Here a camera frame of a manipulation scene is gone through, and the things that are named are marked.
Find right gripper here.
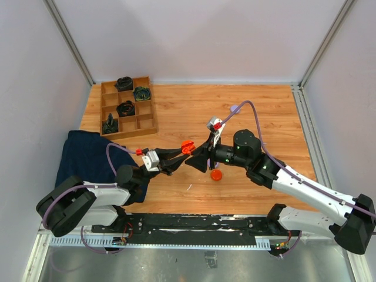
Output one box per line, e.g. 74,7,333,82
184,132,250,173

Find rolled black orange tie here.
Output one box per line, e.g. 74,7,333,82
116,100,135,118

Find rolled black tie top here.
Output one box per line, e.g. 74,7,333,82
114,76,133,92

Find wooden compartment tray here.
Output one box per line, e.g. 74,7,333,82
100,76,157,140

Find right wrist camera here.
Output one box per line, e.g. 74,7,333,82
206,116,226,147

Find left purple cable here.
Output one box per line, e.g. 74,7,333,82
42,143,145,273

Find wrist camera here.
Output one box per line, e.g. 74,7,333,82
206,116,226,147
142,150,160,172

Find dark blue cloth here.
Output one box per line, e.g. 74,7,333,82
55,130,147,203

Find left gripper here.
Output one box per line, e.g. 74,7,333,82
136,148,190,187

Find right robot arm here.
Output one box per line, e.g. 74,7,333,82
185,129,375,254

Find purple earbud case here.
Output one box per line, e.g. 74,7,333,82
230,105,240,114

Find folded dark tie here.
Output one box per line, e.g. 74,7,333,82
102,113,119,134

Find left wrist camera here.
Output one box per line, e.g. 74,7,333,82
142,150,160,172

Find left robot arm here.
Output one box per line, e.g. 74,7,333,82
36,148,190,237

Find rolled green patterned tie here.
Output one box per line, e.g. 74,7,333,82
133,86,152,102

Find orange earbud case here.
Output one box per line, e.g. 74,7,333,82
210,169,223,181
181,140,196,155

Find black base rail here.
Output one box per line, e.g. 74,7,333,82
90,213,272,247

